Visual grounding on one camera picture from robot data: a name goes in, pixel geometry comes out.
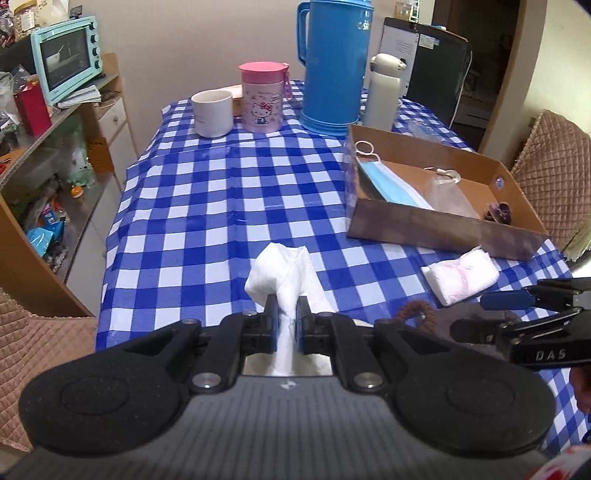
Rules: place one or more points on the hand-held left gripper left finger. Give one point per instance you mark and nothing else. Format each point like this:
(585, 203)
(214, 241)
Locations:
(275, 323)

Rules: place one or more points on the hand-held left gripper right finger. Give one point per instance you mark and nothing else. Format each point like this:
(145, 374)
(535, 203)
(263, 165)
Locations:
(302, 330)

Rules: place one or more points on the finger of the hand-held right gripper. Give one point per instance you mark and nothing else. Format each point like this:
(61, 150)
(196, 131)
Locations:
(475, 331)
(505, 301)

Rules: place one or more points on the dark grey printed sock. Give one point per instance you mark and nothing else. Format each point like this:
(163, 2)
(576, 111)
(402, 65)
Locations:
(441, 323)

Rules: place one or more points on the white cloth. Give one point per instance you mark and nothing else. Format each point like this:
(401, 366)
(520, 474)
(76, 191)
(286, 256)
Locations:
(459, 281)

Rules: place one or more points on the white paper napkin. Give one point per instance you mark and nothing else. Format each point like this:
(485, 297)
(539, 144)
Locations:
(286, 272)

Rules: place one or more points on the brown cardboard box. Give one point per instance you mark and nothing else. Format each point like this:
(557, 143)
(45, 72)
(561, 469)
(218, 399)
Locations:
(415, 230)

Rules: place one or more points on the clear plastic bag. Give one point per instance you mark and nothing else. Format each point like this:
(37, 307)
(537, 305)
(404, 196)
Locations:
(450, 198)

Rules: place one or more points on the blue face mask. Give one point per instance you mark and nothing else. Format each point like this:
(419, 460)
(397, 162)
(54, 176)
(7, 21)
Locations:
(392, 184)

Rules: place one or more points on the person's right hand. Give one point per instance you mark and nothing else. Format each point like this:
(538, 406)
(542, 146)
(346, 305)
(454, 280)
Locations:
(581, 390)

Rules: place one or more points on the red white printed clothing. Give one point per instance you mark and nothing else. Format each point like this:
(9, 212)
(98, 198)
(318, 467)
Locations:
(568, 464)

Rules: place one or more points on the chair with quilted cover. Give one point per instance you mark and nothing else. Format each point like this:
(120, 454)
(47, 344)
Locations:
(41, 369)
(554, 184)

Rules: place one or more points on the blue white checked tablecloth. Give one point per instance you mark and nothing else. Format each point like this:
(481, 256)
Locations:
(207, 207)

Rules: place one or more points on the white mug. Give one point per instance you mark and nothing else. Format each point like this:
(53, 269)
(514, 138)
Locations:
(212, 115)

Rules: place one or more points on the pink cartoon cup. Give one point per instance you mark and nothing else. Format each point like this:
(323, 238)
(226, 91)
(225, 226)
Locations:
(263, 101)

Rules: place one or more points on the white insulated bottle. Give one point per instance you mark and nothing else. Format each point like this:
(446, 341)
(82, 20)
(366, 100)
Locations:
(381, 99)

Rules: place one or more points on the black computer tower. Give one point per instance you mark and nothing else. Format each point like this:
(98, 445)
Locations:
(436, 74)

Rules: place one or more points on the blue packet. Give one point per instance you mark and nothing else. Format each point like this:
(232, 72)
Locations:
(44, 233)

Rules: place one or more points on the white drawer front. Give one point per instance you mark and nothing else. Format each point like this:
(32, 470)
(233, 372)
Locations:
(113, 134)

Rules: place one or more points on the wooden shelf unit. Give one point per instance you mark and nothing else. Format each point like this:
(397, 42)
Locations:
(27, 277)

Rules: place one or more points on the blue thermos jug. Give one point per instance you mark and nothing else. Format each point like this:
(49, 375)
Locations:
(330, 69)

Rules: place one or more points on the stack of papers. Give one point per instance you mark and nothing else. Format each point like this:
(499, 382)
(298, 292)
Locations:
(81, 97)

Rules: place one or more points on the red box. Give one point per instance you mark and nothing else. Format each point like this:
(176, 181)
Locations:
(32, 113)

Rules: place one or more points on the teal toaster oven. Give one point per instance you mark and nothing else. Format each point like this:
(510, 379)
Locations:
(64, 60)

